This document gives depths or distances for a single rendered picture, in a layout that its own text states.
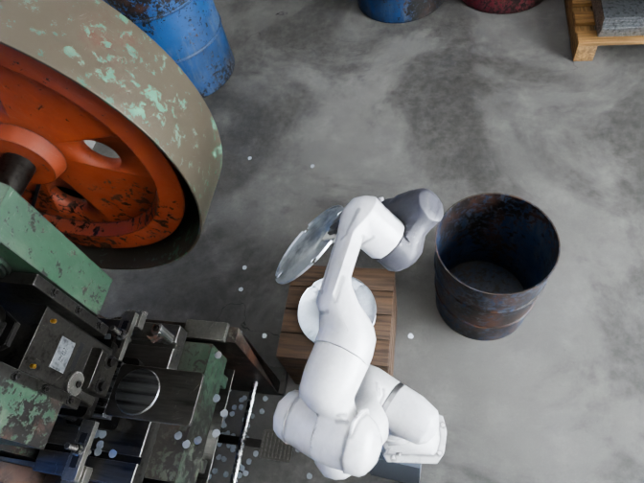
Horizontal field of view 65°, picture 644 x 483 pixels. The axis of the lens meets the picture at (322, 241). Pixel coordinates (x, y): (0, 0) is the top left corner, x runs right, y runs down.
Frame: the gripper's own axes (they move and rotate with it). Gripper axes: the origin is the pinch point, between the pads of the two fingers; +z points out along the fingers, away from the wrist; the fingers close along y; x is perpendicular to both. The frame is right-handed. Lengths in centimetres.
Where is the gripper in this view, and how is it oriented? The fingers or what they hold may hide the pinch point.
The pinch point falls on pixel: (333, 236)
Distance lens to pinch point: 135.4
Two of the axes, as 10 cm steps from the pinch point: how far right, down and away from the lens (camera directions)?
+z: -5.1, 1.6, 8.5
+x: -4.8, 7.6, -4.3
